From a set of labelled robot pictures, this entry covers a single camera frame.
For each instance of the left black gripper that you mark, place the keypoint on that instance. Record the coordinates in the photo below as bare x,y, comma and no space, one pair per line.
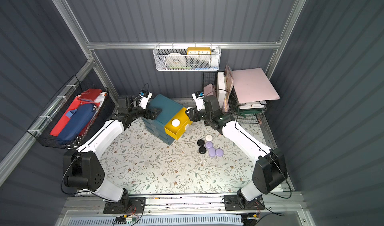
151,112

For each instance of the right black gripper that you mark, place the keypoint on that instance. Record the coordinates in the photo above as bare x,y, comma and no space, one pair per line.
194,114

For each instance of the teal drawer cabinet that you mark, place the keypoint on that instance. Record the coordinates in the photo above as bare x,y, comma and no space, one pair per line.
169,108

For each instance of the yellow top drawer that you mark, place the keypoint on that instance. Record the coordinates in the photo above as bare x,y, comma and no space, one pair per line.
177,132

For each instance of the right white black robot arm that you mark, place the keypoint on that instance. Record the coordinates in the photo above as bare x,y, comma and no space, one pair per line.
269,165

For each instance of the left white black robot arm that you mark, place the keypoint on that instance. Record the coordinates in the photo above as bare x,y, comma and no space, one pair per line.
83,170

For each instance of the black earphone case upper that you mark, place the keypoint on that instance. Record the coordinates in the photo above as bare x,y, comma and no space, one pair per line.
200,143

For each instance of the black earphone case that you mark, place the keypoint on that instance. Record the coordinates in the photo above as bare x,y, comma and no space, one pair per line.
200,143
202,150

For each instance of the pink pouch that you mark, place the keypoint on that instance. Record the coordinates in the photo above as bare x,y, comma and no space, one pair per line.
210,90

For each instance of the purple earphone case upper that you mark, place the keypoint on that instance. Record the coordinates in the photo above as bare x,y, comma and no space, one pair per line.
209,145

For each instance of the purple earphone case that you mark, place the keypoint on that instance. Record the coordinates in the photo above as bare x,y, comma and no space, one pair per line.
209,145
212,152
219,152

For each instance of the black earphone case lower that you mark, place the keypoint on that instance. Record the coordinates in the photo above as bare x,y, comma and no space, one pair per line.
202,150

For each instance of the white design book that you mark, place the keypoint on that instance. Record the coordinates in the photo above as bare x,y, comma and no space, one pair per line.
221,88

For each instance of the purple earphone case lower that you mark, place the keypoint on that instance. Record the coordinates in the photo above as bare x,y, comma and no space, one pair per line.
212,152

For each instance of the purple earphone case right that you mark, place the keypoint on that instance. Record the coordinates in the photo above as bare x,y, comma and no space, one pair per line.
219,152

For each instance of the white tape roll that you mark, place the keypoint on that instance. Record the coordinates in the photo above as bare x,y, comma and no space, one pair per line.
176,60

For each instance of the yellow clock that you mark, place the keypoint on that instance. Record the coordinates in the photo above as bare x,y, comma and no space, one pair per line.
199,51

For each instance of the red folder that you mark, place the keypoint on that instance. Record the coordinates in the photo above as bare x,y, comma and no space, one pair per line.
94,96

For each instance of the pink foam board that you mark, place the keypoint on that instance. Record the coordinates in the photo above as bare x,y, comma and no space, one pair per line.
253,85

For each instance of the blue zip pouch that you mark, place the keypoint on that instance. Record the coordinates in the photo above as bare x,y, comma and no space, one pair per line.
76,124

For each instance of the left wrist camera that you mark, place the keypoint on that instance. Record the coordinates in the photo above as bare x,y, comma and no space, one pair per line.
144,98

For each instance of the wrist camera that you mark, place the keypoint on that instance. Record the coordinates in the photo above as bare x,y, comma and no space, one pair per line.
144,98
199,99

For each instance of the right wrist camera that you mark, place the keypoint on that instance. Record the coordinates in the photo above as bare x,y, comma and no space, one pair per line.
199,99

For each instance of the white wire wall basket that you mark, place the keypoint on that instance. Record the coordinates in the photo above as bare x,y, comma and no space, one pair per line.
194,62

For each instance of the black wire desk organizer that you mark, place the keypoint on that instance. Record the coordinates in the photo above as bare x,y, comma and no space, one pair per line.
243,116

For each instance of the black wire side basket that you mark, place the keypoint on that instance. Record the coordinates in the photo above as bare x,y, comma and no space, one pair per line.
40,130

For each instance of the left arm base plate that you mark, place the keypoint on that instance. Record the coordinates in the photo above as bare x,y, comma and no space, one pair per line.
126,205

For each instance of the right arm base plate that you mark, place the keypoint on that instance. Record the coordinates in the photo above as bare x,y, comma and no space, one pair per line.
236,203

